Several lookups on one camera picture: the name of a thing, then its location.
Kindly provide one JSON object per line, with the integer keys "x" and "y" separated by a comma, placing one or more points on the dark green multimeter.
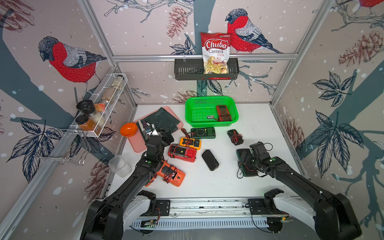
{"x": 203, "y": 133}

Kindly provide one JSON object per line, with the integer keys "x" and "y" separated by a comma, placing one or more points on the black wall-mounted basket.
{"x": 195, "y": 69}

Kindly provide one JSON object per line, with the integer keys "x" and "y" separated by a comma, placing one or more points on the Chuba cassava chips bag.
{"x": 216, "y": 52}

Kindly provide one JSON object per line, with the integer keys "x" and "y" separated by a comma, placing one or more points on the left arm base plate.
{"x": 158, "y": 208}

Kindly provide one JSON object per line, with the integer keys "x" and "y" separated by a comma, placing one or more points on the green plastic basket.
{"x": 201, "y": 111}

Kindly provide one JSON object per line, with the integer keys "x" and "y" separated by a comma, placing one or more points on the black rectangular case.
{"x": 210, "y": 160}

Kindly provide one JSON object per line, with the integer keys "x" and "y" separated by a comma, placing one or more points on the small black multimeter with leads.
{"x": 236, "y": 138}

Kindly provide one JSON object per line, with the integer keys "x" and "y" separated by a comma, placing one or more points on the green-black multimeter with leads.
{"x": 245, "y": 164}

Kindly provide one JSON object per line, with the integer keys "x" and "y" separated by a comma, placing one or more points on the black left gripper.
{"x": 167, "y": 142}

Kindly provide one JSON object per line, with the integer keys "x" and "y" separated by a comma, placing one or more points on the white wire spice rack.
{"x": 105, "y": 101}

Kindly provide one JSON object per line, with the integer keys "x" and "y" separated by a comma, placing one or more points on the black-lid spice jar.
{"x": 87, "y": 107}
{"x": 85, "y": 123}

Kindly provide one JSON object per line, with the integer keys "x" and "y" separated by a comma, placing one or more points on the large orange multimeter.
{"x": 171, "y": 174}

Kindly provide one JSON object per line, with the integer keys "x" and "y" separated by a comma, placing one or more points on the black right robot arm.
{"x": 331, "y": 216}

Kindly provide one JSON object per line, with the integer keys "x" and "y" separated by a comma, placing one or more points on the black-lid spice jar front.
{"x": 85, "y": 123}

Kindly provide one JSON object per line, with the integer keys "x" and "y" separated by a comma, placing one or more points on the red multimeter with leads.
{"x": 186, "y": 154}

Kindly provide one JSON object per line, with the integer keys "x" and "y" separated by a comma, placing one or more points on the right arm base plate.
{"x": 262, "y": 206}

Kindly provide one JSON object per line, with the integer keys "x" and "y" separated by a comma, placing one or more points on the black-lid spice jar rear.
{"x": 87, "y": 107}

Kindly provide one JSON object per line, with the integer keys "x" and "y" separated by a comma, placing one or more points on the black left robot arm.
{"x": 107, "y": 219}

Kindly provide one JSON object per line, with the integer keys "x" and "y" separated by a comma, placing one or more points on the dark green cloth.
{"x": 162, "y": 120}

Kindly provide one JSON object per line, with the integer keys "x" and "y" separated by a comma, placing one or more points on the yellow multimeter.
{"x": 191, "y": 143}

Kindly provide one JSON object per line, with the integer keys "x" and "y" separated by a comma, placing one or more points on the orange plastic bowl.
{"x": 129, "y": 129}

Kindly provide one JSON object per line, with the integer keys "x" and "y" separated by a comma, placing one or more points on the red slim multimeter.
{"x": 223, "y": 114}

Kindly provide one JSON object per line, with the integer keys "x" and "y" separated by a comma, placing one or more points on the clear plastic cup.
{"x": 120, "y": 166}

